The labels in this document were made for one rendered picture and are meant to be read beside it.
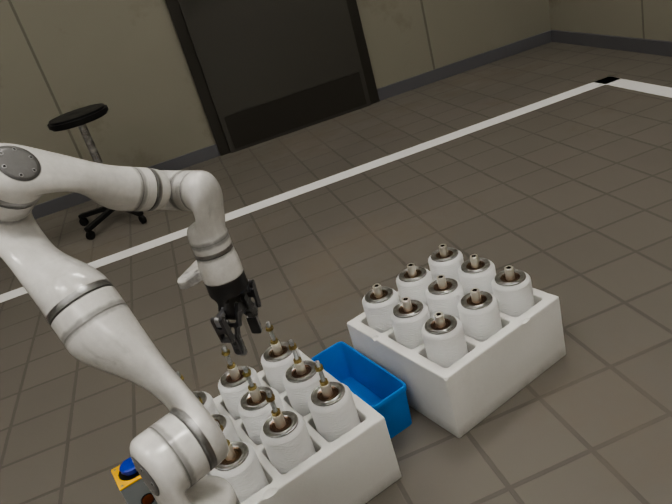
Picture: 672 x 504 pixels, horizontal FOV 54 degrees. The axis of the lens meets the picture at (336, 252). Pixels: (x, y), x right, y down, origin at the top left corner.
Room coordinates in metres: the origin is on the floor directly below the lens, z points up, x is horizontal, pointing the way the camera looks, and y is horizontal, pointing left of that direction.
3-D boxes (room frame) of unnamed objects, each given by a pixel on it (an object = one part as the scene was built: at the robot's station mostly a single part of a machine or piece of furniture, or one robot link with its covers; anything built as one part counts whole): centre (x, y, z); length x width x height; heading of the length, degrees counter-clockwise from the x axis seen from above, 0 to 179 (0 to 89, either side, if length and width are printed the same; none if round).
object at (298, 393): (1.24, 0.15, 0.16); 0.10 x 0.10 x 0.18
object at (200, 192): (1.08, 0.20, 0.74); 0.09 x 0.07 x 0.15; 47
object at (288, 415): (1.08, 0.21, 0.25); 0.08 x 0.08 x 0.01
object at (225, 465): (1.03, 0.32, 0.25); 0.08 x 0.08 x 0.01
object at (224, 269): (1.09, 0.23, 0.64); 0.11 x 0.09 x 0.06; 63
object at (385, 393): (1.36, 0.04, 0.06); 0.30 x 0.11 x 0.12; 26
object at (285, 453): (1.08, 0.21, 0.16); 0.10 x 0.10 x 0.18
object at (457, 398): (1.42, -0.23, 0.09); 0.39 x 0.39 x 0.18; 28
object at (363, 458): (1.19, 0.26, 0.09); 0.39 x 0.39 x 0.18; 25
